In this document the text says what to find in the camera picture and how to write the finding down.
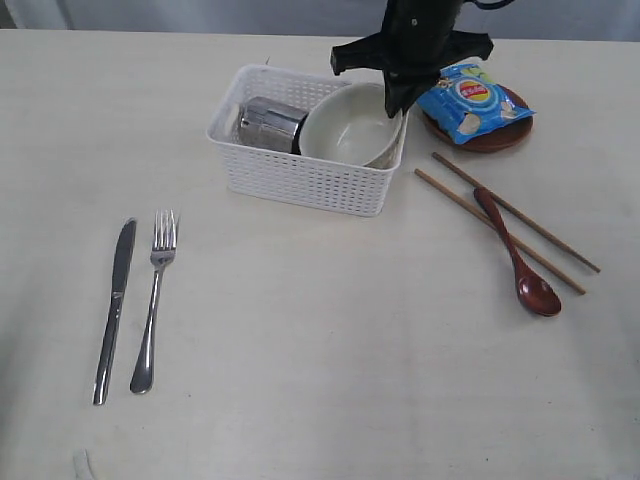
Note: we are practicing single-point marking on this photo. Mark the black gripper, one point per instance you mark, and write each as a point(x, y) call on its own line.
point(416, 41)

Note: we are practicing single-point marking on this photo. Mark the white ceramic bowl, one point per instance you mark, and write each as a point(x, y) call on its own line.
point(351, 127)

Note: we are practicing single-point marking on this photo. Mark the blue Lay's chips bag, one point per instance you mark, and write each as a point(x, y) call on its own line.
point(466, 103)

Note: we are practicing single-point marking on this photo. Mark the brown wooden plate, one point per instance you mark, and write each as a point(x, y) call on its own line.
point(495, 141)

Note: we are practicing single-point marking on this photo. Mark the dark red wooden spoon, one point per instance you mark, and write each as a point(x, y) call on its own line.
point(534, 293)

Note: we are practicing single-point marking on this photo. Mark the silver metal fork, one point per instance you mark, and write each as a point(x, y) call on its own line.
point(163, 252)

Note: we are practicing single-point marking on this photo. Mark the silver metal knife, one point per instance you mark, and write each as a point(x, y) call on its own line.
point(120, 271)

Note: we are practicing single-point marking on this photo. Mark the white perforated plastic basket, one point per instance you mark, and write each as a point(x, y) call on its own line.
point(290, 178)

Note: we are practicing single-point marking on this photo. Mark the silver metal moka pot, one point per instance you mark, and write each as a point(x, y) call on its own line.
point(272, 125)

